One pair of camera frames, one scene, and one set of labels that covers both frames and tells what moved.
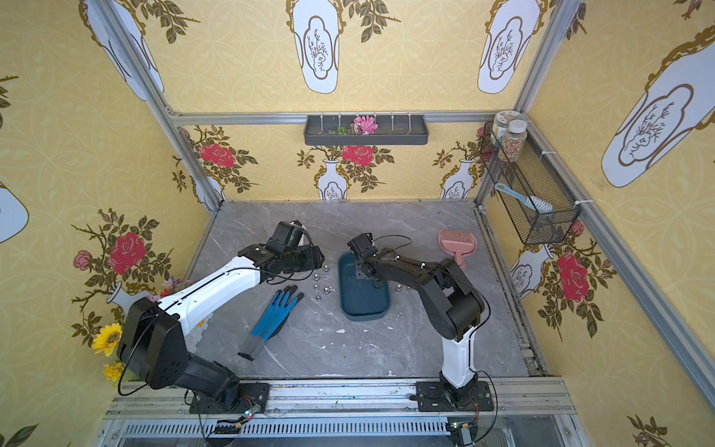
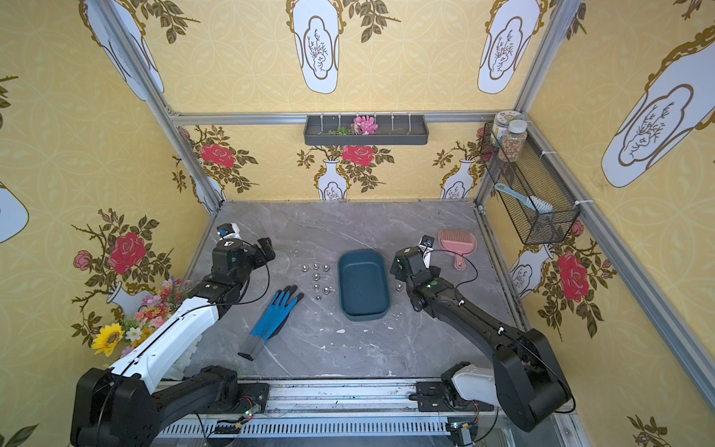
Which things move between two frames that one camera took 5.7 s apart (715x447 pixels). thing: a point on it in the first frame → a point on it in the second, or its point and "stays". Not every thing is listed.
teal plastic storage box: [360, 300] stays
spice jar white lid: [514, 142] stays
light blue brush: [532, 202] stays
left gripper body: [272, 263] → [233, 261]
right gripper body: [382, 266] → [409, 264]
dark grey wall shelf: [392, 130] stays
